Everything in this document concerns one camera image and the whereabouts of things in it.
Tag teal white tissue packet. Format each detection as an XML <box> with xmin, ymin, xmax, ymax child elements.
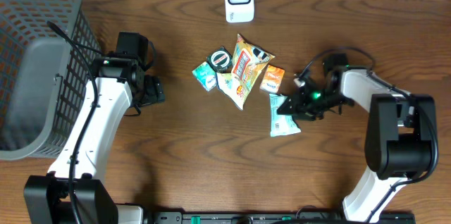
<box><xmin>192</xmin><ymin>62</ymin><xmax>217</xmax><ymax>92</ymax></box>

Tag yellow red snack bag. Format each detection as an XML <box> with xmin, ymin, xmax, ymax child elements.
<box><xmin>216</xmin><ymin>34</ymin><xmax>275</xmax><ymax>110</ymax></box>

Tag dark grey plastic mesh basket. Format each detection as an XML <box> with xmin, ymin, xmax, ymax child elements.
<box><xmin>1</xmin><ymin>0</ymin><xmax>100</xmax><ymax>161</ymax></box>

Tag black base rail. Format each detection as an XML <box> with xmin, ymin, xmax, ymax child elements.
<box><xmin>140</xmin><ymin>211</ymin><xmax>416</xmax><ymax>224</ymax></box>

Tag dark green round packet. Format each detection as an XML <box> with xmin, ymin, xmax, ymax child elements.
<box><xmin>206</xmin><ymin>46</ymin><xmax>233</xmax><ymax>73</ymax></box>

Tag light teal snack packet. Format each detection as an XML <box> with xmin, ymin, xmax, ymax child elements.
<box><xmin>269</xmin><ymin>94</ymin><xmax>301</xmax><ymax>137</ymax></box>

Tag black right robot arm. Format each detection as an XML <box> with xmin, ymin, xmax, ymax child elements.
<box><xmin>277</xmin><ymin>63</ymin><xmax>438</xmax><ymax>223</ymax></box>

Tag orange snack packet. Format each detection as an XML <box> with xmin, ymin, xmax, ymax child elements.
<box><xmin>260</xmin><ymin>65</ymin><xmax>285</xmax><ymax>94</ymax></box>

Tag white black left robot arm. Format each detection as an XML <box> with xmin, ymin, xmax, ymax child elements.
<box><xmin>24</xmin><ymin>57</ymin><xmax>163</xmax><ymax>223</ymax></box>

